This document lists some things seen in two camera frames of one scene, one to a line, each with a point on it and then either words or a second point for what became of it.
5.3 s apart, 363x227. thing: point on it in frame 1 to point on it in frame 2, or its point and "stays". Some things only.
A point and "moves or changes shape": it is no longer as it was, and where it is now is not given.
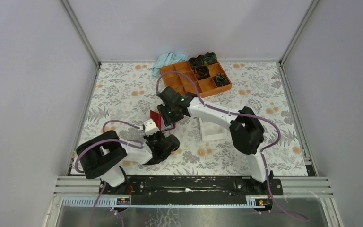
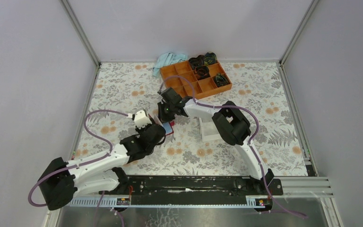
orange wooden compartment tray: [205, 87] stays
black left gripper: [156, 134] to [140, 131]
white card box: [211, 131] stays
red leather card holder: [157, 117] moves or changes shape
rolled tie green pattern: [220, 80] stays
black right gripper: [167, 119] stays
